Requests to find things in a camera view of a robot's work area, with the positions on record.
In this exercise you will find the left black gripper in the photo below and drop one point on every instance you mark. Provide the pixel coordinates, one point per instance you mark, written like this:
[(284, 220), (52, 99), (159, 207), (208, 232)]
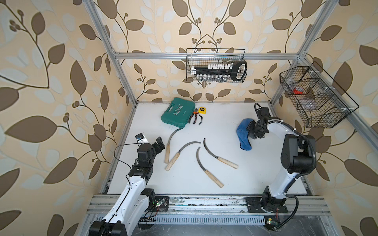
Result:
[(157, 150)]

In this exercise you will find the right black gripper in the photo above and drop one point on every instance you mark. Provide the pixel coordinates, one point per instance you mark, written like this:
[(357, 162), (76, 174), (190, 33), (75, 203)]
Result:
[(250, 128)]

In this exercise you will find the blue microfiber rag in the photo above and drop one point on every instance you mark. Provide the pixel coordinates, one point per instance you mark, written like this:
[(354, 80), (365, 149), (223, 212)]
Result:
[(243, 134)]

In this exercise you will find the sickle wooden handle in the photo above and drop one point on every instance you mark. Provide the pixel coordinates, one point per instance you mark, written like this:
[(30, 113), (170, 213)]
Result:
[(167, 153), (174, 159), (229, 163), (209, 174)]

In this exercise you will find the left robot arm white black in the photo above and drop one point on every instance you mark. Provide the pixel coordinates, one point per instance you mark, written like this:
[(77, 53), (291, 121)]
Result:
[(136, 198)]

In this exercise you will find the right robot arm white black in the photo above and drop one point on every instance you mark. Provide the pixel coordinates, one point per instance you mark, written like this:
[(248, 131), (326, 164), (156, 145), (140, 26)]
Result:
[(298, 156)]

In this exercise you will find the green plastic tool case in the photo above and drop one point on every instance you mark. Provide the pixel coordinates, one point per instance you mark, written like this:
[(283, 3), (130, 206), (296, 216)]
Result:
[(178, 112)]

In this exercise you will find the red item in basket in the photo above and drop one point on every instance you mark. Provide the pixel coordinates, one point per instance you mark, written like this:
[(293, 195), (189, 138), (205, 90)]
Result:
[(298, 90)]

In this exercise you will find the yellow black tape measure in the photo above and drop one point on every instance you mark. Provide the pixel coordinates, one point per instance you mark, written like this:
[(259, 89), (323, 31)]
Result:
[(202, 110)]

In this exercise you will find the black socket bit holder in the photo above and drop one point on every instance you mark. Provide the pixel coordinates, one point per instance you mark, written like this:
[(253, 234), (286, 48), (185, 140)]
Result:
[(234, 72)]

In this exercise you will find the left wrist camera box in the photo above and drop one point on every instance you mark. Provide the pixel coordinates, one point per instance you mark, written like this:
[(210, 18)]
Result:
[(141, 139)]

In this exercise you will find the black red handled pliers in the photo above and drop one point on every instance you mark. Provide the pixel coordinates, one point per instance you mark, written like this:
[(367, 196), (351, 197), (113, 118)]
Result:
[(195, 115)]

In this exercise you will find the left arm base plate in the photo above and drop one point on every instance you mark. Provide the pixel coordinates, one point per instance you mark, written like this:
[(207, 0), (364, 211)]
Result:
[(157, 202)]

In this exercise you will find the right wall wire basket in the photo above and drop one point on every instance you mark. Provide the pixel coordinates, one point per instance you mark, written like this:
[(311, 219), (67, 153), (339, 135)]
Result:
[(325, 101)]

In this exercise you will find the wall wire basket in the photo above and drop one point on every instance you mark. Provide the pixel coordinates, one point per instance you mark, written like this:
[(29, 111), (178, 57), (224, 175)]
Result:
[(205, 56), (325, 101)]

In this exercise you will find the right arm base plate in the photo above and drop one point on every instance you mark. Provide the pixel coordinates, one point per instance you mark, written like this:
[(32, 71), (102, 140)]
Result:
[(257, 205)]

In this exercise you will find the back wall wire basket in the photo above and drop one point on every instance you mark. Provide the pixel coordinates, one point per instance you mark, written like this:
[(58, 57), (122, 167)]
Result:
[(205, 56)]

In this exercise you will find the aluminium front rail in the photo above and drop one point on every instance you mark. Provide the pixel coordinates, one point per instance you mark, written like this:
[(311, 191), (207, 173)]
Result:
[(237, 205)]

